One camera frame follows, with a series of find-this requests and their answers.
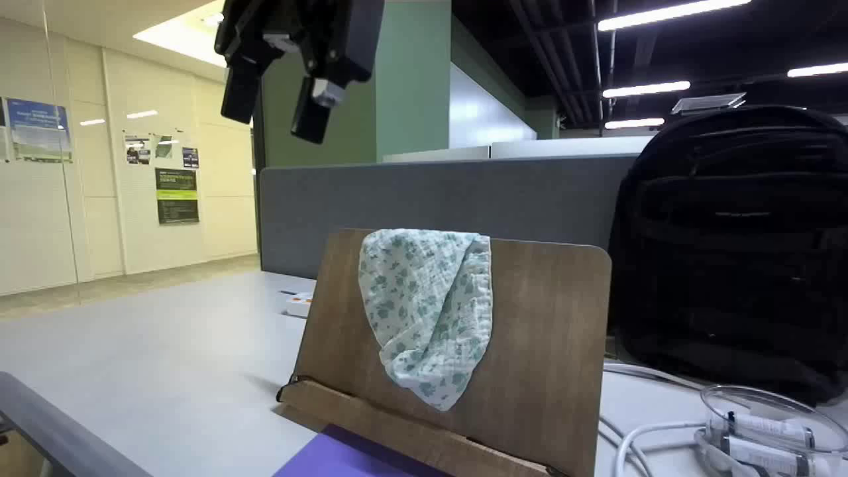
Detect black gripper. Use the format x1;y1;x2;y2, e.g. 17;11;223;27
213;0;386;145

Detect floral patterned plate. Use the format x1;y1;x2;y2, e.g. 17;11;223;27
355;225;496;413

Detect brown wooden board stand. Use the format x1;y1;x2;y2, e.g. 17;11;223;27
272;225;616;477

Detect bright square ceiling panel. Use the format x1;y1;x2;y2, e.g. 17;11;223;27
131;0;227;72

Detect grey desk partition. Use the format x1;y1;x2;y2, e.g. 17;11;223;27
258;155;641;280

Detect small white clutter pile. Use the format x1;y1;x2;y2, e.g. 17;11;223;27
278;286;319;320

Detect long ceiling light tube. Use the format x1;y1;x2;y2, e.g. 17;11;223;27
602;114;669;133
596;0;755;35
785;58;848;83
602;80;695;100

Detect purple paper sheet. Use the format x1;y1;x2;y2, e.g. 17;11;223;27
272;425;446;477

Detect black backpack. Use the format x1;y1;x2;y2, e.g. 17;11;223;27
608;80;848;409

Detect white power strip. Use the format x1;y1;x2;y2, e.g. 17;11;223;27
695;412;848;477

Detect green black wall poster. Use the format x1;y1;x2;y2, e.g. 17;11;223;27
154;164;202;229

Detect blue wall poster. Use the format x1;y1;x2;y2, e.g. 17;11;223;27
5;96;76;164

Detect white looped power cable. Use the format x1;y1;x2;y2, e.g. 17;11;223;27
596;359;848;477

